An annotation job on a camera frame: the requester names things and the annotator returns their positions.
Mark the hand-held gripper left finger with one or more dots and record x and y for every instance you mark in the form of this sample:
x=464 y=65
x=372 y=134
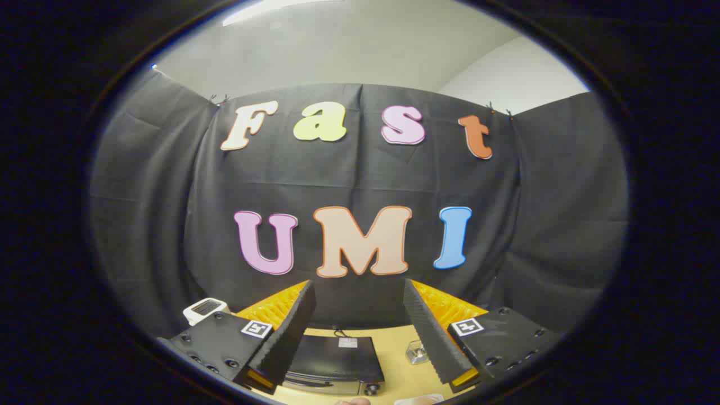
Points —
x=284 y=337

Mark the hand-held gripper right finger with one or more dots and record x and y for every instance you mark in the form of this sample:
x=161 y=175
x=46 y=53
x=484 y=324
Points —
x=433 y=337

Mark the black toaster oven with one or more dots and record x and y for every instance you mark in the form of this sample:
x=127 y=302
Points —
x=337 y=355

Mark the clear ribbed container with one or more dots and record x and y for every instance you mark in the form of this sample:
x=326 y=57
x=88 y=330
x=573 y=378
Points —
x=417 y=352

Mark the white vented device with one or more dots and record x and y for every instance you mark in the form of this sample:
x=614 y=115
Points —
x=203 y=308

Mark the black backdrop cloth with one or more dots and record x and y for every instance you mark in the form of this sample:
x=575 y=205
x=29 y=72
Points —
x=349 y=180

